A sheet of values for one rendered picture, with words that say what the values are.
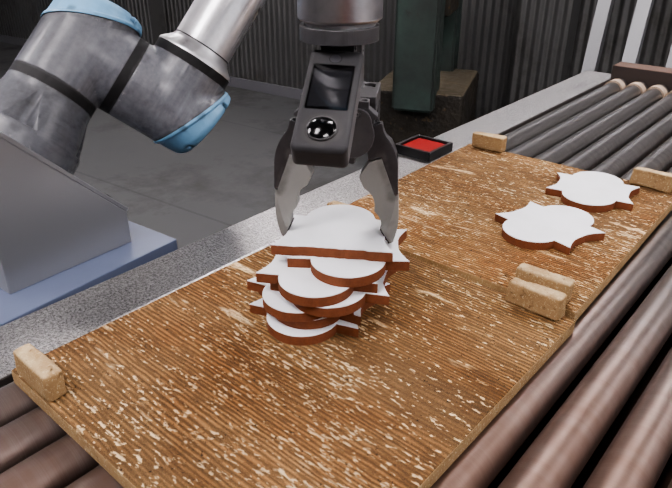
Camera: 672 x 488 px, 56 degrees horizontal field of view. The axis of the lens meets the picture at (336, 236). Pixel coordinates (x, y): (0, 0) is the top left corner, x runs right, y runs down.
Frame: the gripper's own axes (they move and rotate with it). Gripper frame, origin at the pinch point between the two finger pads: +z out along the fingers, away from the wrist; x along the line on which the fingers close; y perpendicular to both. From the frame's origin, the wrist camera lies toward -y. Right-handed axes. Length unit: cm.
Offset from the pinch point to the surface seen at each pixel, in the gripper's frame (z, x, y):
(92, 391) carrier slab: 7.7, 18.6, -17.0
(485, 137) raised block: 5, -19, 51
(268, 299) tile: 4.2, 5.7, -6.0
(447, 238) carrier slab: 7.6, -11.9, 16.1
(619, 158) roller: 9, -42, 55
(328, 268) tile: 0.8, 0.0, -5.2
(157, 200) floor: 101, 123, 224
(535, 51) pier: 42, -70, 330
